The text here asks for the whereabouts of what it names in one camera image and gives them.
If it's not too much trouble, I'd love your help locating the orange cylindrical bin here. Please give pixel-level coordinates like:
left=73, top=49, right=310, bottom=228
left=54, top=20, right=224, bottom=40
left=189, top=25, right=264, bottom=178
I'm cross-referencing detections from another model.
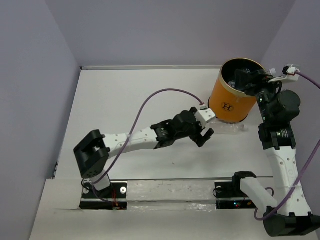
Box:
left=208, top=58, right=265, bottom=123

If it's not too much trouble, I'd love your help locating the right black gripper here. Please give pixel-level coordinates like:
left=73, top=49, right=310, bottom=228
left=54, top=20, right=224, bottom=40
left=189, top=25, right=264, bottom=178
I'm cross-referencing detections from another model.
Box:
left=235, top=67, right=288, bottom=122

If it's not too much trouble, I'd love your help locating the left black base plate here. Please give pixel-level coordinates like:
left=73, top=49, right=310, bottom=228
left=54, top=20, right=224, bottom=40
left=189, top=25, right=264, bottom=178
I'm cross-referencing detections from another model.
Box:
left=79, top=180, right=128, bottom=211

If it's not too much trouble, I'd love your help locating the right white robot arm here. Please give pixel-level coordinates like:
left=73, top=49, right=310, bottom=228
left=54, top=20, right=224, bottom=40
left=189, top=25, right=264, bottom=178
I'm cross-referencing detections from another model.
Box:
left=230, top=64, right=320, bottom=237

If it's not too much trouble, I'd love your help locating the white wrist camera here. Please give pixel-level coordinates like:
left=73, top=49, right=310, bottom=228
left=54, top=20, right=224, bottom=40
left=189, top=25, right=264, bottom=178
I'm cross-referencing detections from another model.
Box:
left=194, top=104, right=216, bottom=129
left=268, top=64, right=300, bottom=84

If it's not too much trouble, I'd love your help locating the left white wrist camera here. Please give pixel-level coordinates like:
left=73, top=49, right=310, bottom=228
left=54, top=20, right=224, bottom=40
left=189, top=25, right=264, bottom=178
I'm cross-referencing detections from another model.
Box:
left=194, top=104, right=216, bottom=129

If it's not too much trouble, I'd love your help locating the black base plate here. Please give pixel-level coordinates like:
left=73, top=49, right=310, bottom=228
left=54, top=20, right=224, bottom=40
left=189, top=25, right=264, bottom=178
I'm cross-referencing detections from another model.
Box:
left=212, top=181, right=256, bottom=210
left=79, top=180, right=128, bottom=211

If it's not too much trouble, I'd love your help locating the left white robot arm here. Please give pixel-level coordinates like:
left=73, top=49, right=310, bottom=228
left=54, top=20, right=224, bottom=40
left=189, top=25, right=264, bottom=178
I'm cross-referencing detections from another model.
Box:
left=73, top=106, right=216, bottom=200

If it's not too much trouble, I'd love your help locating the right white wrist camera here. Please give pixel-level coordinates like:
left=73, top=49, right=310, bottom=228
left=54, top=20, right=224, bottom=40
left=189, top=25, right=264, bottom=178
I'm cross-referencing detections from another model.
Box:
left=268, top=64, right=300, bottom=84

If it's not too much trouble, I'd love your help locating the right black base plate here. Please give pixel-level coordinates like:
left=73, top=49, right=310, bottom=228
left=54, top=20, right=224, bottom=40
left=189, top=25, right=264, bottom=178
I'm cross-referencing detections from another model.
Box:
left=212, top=181, right=256, bottom=210

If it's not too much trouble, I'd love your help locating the clear bottle long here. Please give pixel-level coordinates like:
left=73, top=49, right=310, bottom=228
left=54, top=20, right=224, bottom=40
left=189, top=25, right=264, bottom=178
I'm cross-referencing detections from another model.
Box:
left=265, top=68, right=277, bottom=78

